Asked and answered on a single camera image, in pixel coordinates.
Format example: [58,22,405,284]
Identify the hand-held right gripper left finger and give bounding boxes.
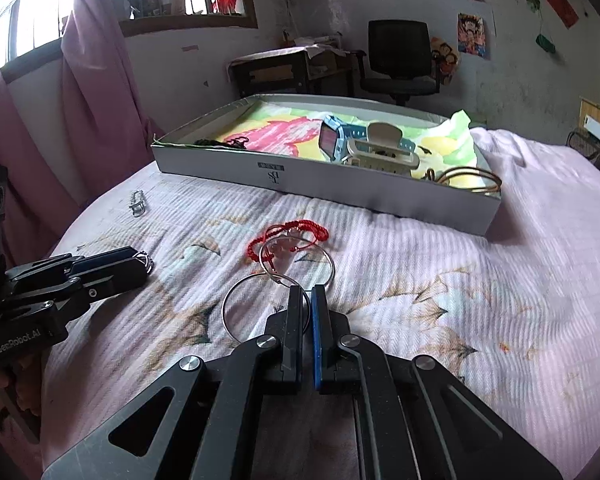
[42,285,306,480]

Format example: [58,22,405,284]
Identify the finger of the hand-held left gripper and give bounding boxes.
[0,260,149,324]
[4,246,141,287]

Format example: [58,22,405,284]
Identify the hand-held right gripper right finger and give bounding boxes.
[310,284,564,480]

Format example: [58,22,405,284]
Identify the silver hoop ring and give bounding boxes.
[259,237,336,289]
[222,273,314,344]

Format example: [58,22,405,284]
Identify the red string bracelet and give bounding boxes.
[244,223,330,264]

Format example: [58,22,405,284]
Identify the white cardboard box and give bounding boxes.
[151,93,503,237]

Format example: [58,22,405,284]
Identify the black braided bracelet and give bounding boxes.
[192,132,249,151]

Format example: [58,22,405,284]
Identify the beige hair claw clip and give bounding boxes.
[342,121,421,176]

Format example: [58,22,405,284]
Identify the light blue wrist watch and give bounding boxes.
[318,114,417,164]

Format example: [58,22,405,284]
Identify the gold bangles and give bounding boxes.
[424,164,504,196]

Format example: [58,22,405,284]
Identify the person's left hand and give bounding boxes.
[0,352,44,429]

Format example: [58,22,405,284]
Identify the pink curtain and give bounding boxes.
[0,44,73,273]
[59,0,154,207]

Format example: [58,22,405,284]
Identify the colourful painted paper sheet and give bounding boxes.
[199,102,477,182]

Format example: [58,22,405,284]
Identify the dark wooden desk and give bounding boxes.
[227,44,357,99]

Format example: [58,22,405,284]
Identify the white desk cloth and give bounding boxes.
[230,34,352,68]

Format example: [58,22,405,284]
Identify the black office chair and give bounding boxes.
[358,19,441,106]

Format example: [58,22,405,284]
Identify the white rectangular appliance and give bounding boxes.
[582,113,600,146]

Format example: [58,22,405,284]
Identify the cartoon figures wall sticker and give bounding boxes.
[429,35,462,87]

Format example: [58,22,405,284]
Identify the dark wire basket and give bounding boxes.
[567,129,600,166]

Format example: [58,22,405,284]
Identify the cartoon boy wall poster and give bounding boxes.
[456,12,491,60]

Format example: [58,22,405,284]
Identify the red paper wall square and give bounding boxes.
[546,0,580,30]

